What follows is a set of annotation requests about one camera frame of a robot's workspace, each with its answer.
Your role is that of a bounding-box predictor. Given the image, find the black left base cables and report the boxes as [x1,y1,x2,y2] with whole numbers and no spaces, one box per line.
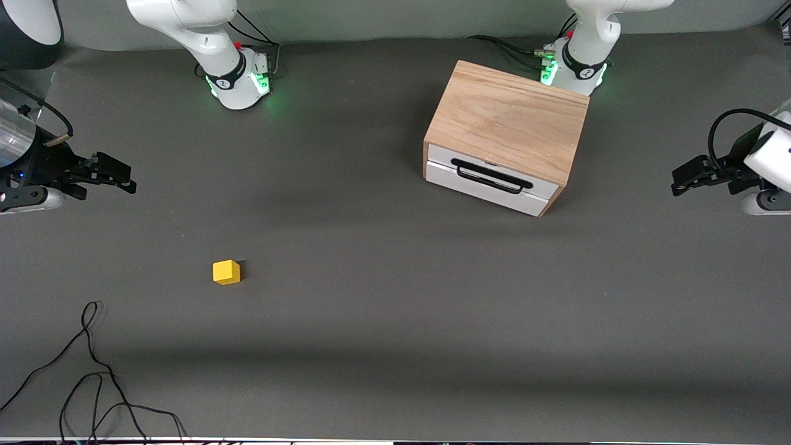
[467,14,578,70]

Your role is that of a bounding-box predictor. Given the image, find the yellow cube block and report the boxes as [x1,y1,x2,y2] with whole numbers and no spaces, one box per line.
[213,260,241,286]

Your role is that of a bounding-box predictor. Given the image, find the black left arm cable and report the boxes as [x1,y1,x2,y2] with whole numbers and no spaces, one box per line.
[707,108,791,180]

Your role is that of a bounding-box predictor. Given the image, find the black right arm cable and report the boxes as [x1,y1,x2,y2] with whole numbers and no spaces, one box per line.
[0,77,74,139]

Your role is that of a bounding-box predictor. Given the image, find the black metal drawer handle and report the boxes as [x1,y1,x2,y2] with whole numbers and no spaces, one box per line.
[450,158,533,195]

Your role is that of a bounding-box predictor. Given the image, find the wooden drawer cabinet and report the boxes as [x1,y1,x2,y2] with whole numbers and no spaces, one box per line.
[423,60,591,218]

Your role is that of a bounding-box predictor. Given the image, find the thin black loose cable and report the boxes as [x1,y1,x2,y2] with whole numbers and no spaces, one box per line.
[0,301,189,445]

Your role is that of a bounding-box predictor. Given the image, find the black base cables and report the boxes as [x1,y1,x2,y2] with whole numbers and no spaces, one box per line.
[467,14,578,70]
[226,9,282,81]

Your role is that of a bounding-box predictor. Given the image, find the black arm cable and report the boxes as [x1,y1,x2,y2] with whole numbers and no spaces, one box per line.
[707,108,791,180]
[0,77,74,139]

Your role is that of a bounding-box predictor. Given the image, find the white-fronted drawer with handle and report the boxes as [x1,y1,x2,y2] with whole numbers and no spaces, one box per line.
[425,143,560,201]

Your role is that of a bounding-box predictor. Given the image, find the black right base cables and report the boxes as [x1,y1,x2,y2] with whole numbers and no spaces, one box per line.
[226,9,282,81]

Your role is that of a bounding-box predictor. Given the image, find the grey table mat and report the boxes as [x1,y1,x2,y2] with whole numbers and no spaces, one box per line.
[0,25,791,443]

